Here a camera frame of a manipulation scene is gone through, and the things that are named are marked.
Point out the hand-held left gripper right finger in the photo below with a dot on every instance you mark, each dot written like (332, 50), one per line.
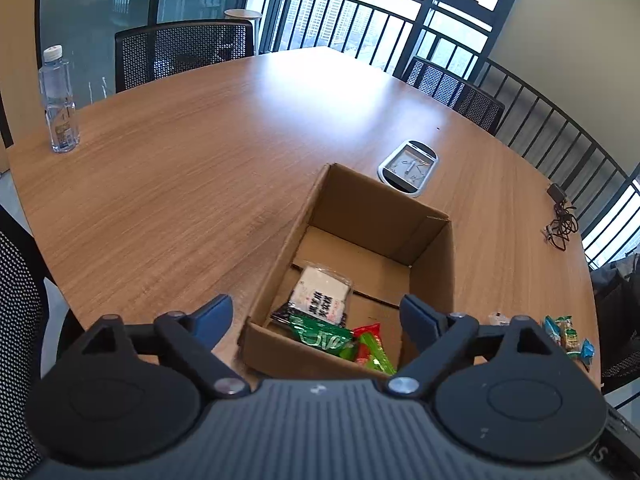
(420, 320)

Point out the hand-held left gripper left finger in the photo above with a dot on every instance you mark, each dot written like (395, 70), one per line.
(212, 320)

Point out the red snack packet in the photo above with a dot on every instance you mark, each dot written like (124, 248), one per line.
(367, 331)

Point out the light green snack packet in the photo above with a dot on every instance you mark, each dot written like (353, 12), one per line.
(375, 352)

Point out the blue snack packet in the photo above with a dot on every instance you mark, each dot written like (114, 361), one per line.
(588, 354)

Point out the dark green snack packet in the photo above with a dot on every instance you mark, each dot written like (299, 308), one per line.
(320, 335)

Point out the white snack packet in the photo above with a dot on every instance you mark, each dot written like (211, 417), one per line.
(322, 292)

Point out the cardboard box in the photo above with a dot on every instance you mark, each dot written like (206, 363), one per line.
(370, 220)

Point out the small clear pink snack packet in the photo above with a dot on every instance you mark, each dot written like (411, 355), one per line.
(499, 318)

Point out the green and yellow snack packet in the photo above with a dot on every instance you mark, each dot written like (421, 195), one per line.
(569, 335)

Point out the black mesh office chair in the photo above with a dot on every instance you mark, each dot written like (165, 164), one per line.
(185, 52)
(450, 92)
(17, 310)

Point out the clear plastic water bottle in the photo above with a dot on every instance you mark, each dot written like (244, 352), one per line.
(59, 105)

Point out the round wooden stool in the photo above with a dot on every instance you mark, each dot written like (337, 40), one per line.
(243, 14)

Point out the black metal railing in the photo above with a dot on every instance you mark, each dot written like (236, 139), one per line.
(350, 3)

